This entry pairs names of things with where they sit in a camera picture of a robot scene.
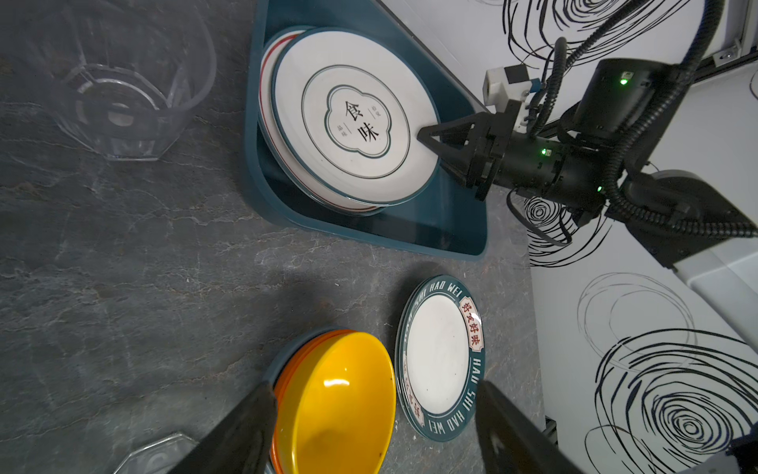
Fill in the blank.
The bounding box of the white plate green flower outline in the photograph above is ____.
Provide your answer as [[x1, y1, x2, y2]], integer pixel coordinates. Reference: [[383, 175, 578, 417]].
[[272, 28, 439, 207]]

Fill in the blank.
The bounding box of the clear glass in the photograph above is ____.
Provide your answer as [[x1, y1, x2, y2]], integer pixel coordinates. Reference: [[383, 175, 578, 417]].
[[24, 1, 217, 161], [114, 433, 197, 474]]

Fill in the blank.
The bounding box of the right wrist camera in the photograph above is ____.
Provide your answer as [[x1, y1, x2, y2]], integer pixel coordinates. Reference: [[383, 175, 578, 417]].
[[482, 64, 542, 134]]

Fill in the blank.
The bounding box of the green rimmed white plate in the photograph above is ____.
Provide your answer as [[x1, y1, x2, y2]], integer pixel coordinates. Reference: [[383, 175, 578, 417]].
[[394, 275, 486, 444]]

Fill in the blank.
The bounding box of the teal plastic bin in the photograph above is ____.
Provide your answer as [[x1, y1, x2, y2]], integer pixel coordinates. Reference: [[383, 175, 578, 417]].
[[241, 1, 488, 260]]

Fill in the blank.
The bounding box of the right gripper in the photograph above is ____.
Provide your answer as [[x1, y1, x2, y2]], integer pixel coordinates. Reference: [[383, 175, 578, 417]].
[[417, 112, 605, 213]]

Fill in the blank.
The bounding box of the yellow bowl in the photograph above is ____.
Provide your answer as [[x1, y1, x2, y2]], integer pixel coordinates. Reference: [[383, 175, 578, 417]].
[[290, 331, 397, 473]]

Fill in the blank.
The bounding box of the clear glass front left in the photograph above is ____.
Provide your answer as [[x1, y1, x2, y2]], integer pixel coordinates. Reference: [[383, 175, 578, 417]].
[[114, 433, 197, 474]]

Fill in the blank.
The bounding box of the orange bowl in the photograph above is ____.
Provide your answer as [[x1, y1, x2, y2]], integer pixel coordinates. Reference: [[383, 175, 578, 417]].
[[265, 329, 353, 473]]

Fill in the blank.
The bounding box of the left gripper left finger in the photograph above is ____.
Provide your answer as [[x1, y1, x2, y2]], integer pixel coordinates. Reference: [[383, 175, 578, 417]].
[[170, 382, 278, 474]]

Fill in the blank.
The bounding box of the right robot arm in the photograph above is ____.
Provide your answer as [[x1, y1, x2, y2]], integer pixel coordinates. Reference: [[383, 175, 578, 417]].
[[417, 1, 757, 347]]

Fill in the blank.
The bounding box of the clear glass back left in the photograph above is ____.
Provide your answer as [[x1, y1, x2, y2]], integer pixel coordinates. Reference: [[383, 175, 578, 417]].
[[24, 1, 217, 161]]

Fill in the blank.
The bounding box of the blue bowl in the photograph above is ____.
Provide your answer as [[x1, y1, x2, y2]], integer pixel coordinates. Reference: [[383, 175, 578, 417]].
[[262, 326, 347, 387]]

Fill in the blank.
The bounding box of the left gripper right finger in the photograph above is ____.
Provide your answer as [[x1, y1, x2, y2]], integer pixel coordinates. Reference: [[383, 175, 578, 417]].
[[476, 380, 582, 473]]

